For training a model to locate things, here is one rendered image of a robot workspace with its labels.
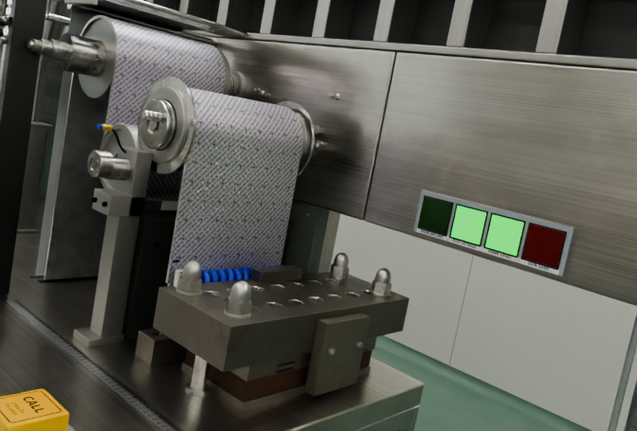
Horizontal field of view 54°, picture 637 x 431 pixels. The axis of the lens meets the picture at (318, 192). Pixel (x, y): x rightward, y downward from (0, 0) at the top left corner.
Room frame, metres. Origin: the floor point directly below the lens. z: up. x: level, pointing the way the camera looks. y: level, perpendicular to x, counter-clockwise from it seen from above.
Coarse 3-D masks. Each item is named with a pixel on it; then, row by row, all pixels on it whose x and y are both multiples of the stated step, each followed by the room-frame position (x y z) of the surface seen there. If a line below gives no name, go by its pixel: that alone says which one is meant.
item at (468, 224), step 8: (464, 208) 0.96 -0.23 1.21; (456, 216) 0.97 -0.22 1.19; (464, 216) 0.96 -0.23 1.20; (472, 216) 0.95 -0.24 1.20; (480, 216) 0.94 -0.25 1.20; (456, 224) 0.96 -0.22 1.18; (464, 224) 0.95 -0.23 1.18; (472, 224) 0.95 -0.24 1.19; (480, 224) 0.94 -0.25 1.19; (456, 232) 0.96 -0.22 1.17; (464, 232) 0.95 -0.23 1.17; (472, 232) 0.94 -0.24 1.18; (480, 232) 0.94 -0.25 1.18; (464, 240) 0.95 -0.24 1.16; (472, 240) 0.94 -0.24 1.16; (480, 240) 0.93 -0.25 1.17
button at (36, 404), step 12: (12, 396) 0.68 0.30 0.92; (24, 396) 0.69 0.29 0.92; (36, 396) 0.69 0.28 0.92; (48, 396) 0.70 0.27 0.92; (0, 408) 0.65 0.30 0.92; (12, 408) 0.66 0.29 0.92; (24, 408) 0.66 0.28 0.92; (36, 408) 0.67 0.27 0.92; (48, 408) 0.67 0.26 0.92; (60, 408) 0.67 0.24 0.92; (0, 420) 0.63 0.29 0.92; (12, 420) 0.63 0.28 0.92; (24, 420) 0.64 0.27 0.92; (36, 420) 0.64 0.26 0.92; (48, 420) 0.65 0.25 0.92; (60, 420) 0.66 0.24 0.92
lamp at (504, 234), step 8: (496, 216) 0.92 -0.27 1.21; (496, 224) 0.92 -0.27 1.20; (504, 224) 0.91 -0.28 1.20; (512, 224) 0.91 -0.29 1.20; (520, 224) 0.90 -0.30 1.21; (488, 232) 0.93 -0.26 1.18; (496, 232) 0.92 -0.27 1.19; (504, 232) 0.91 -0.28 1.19; (512, 232) 0.90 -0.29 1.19; (520, 232) 0.90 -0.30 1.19; (488, 240) 0.93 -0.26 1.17; (496, 240) 0.92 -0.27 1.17; (504, 240) 0.91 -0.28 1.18; (512, 240) 0.90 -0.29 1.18; (496, 248) 0.92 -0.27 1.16; (504, 248) 0.91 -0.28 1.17; (512, 248) 0.90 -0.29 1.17
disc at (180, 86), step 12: (156, 84) 0.97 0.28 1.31; (168, 84) 0.95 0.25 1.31; (180, 84) 0.93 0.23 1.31; (192, 108) 0.90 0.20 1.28; (192, 120) 0.90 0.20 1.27; (192, 132) 0.90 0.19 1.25; (192, 144) 0.90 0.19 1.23; (180, 156) 0.91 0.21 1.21; (156, 168) 0.95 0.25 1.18; (168, 168) 0.93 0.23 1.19
